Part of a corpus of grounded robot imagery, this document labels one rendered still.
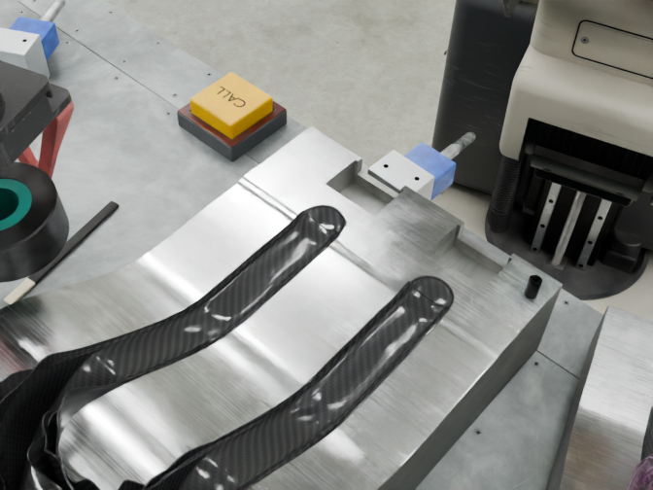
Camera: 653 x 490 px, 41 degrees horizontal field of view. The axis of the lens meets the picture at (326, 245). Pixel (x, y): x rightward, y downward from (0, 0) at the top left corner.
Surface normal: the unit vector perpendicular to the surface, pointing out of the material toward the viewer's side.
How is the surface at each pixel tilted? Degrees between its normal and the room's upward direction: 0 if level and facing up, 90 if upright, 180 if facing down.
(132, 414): 19
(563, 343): 0
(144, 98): 0
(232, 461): 28
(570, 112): 98
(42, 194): 4
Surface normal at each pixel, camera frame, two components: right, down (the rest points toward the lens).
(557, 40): -0.43, 0.76
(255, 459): 0.28, -0.87
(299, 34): 0.04, -0.65
